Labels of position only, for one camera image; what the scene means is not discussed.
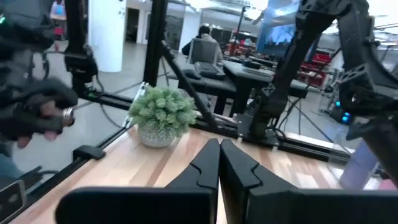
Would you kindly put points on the green artificial potted plant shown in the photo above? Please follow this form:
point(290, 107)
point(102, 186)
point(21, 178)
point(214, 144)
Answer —
point(161, 109)

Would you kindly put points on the black keyboard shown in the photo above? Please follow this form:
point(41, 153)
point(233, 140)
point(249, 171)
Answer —
point(210, 70)

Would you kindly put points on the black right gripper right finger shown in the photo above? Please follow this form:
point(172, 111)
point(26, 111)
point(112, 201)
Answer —
point(242, 180)

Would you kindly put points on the red storage rack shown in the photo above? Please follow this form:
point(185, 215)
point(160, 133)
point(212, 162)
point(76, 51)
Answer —
point(317, 59)

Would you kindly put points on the black box blue lights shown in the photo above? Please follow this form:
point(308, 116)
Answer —
point(339, 115)

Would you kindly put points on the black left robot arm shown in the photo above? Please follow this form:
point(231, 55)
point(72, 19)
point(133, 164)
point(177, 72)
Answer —
point(295, 62)

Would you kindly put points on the dark grey desk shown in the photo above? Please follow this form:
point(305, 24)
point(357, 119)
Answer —
point(217, 85)
point(245, 73)

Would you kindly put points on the black smartphone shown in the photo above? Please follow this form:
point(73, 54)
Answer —
point(12, 202)

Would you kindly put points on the white pillar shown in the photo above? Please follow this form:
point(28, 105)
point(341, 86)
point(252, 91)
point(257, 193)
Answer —
point(107, 34)

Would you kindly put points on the clear plastic bin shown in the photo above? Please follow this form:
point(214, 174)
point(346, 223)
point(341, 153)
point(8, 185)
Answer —
point(337, 149)

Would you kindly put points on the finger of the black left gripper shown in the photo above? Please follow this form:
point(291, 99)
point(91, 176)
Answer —
point(382, 146)

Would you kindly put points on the flat screen monitor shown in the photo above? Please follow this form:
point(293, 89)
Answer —
point(278, 34)

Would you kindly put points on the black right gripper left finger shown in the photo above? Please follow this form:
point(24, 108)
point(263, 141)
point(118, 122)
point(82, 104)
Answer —
point(202, 174)

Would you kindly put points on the black frame clamp bracket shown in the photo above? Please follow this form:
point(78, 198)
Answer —
point(88, 152)

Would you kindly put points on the person's hand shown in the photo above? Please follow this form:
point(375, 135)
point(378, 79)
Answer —
point(49, 109)

